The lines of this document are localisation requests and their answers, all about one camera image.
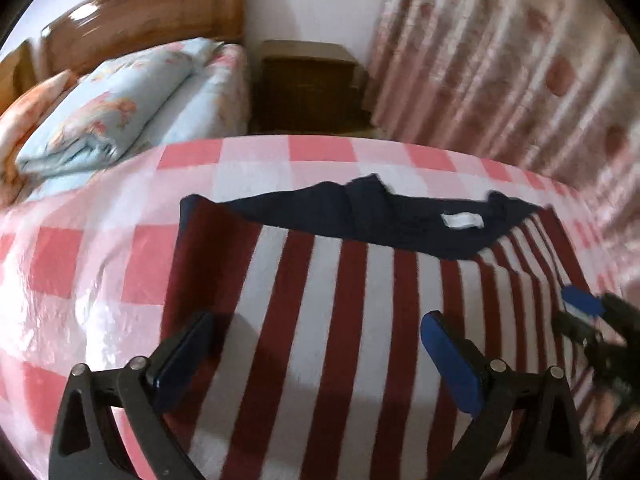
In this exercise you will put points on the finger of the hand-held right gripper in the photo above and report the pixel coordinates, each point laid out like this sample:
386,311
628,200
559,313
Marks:
582,302
575,327

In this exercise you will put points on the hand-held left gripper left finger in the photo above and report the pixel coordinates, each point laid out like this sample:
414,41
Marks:
185,360

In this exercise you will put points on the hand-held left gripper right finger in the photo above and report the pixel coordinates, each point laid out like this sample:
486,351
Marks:
450,360

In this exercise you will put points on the red white striped navy shirt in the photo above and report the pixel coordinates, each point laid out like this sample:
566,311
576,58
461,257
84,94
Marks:
325,335

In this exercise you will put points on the pink white checked bed cover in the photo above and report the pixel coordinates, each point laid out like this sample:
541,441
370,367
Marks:
100,260

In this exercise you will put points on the blue floral bed sheet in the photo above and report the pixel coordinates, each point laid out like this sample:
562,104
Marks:
200,105

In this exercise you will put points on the pink floral curtain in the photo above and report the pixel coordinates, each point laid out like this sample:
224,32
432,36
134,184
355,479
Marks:
500,60

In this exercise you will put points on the folded blue floral quilt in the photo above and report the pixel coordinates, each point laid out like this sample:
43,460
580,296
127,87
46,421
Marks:
110,105

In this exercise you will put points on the orange floral pillow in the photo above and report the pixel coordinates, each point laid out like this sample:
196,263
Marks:
25,115

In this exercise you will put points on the wooden nightstand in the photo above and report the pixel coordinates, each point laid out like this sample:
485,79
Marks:
305,90

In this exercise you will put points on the wooden headboard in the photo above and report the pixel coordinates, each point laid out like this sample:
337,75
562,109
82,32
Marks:
150,10

